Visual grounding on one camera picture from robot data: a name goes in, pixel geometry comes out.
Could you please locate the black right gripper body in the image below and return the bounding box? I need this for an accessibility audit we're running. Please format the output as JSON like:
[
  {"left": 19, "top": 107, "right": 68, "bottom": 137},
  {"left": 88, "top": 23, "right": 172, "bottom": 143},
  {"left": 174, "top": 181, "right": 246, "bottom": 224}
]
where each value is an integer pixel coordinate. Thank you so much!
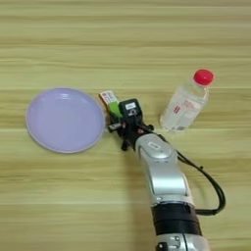
[{"left": 114, "top": 115, "right": 149, "bottom": 149}]

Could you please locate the green rectangular block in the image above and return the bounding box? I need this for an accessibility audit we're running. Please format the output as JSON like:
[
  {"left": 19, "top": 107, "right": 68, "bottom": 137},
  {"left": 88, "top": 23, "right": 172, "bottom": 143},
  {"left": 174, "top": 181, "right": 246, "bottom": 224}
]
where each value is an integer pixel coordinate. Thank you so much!
[{"left": 108, "top": 101, "right": 124, "bottom": 120}]

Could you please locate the clear bottle red cap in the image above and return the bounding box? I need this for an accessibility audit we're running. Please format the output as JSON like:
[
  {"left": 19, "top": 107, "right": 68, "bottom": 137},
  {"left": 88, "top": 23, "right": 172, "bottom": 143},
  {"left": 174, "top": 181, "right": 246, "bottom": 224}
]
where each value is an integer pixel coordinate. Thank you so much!
[{"left": 159, "top": 69, "right": 216, "bottom": 132}]

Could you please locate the small red white box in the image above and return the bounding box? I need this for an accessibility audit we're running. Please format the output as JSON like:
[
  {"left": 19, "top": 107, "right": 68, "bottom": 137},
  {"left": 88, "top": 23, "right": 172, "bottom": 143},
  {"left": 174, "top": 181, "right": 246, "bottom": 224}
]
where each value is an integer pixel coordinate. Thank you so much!
[{"left": 98, "top": 89, "right": 120, "bottom": 108}]

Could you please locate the lilac round plate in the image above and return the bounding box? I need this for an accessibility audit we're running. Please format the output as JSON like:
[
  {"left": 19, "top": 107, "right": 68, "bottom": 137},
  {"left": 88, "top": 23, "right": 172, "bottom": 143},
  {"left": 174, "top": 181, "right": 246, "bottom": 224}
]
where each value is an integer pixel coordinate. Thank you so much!
[{"left": 25, "top": 87, "right": 107, "bottom": 154}]

